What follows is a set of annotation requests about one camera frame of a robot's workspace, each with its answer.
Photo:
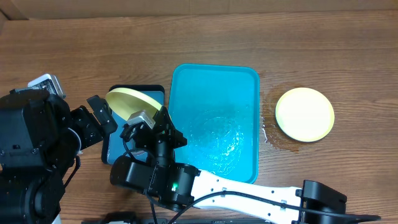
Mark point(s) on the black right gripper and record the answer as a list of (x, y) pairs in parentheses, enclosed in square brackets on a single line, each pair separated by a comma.
[(166, 124)]

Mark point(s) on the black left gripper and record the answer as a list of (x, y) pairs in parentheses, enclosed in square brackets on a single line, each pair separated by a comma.
[(95, 132)]

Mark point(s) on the yellow plate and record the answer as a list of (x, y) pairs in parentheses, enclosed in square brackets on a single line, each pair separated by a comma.
[(125, 101), (304, 114)]

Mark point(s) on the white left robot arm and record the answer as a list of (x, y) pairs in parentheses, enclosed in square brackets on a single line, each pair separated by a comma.
[(33, 194)]

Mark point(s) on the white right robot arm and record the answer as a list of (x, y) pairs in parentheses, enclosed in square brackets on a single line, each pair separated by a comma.
[(178, 187)]

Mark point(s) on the black water tray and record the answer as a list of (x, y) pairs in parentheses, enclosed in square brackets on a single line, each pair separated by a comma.
[(112, 144)]

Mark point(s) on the turquoise plastic tray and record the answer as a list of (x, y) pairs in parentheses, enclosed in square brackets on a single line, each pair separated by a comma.
[(217, 109)]

